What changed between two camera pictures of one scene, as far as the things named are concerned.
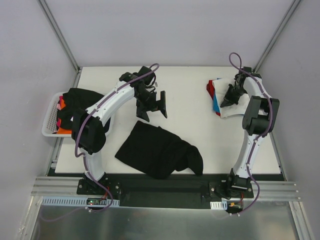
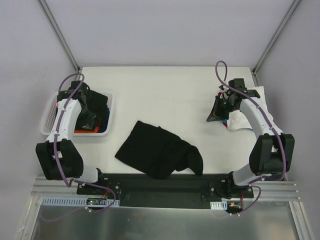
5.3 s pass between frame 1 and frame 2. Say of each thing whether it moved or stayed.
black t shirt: stayed
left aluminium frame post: stayed
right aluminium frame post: stayed
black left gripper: moved
